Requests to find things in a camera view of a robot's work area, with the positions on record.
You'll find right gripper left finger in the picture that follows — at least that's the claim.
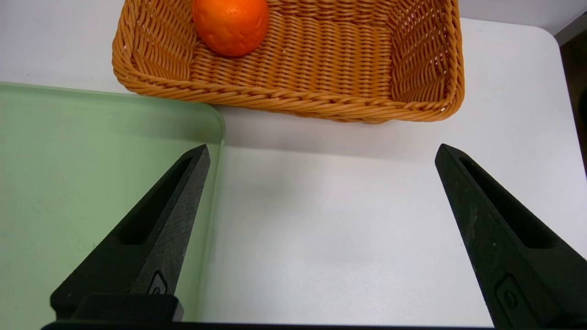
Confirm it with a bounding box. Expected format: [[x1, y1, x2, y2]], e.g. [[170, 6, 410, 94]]
[[50, 144, 211, 322]]

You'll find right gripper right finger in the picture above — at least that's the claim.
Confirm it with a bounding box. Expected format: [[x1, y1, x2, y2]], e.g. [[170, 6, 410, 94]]
[[435, 144, 587, 330]]

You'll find orange fruit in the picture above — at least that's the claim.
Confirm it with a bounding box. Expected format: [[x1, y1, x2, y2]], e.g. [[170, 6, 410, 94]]
[[192, 0, 270, 57]]

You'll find orange wicker basket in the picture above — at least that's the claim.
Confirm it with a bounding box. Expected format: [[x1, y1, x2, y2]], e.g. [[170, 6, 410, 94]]
[[112, 0, 465, 124]]

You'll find light green plastic tray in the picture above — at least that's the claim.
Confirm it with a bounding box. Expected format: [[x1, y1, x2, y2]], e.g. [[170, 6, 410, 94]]
[[0, 82, 226, 330]]

